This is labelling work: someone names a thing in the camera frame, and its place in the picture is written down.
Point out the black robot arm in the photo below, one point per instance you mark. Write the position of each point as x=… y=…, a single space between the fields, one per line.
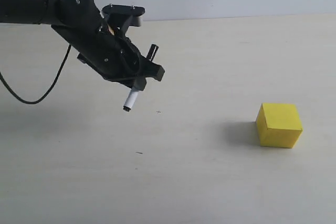
x=64 y=16

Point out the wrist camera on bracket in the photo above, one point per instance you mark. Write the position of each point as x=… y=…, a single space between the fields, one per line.
x=120 y=17

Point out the black and white marker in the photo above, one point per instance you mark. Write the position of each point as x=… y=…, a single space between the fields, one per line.
x=133 y=94

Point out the yellow cube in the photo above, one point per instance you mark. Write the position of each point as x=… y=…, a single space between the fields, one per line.
x=278 y=125

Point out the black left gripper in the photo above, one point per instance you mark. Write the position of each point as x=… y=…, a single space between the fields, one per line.
x=115 y=58

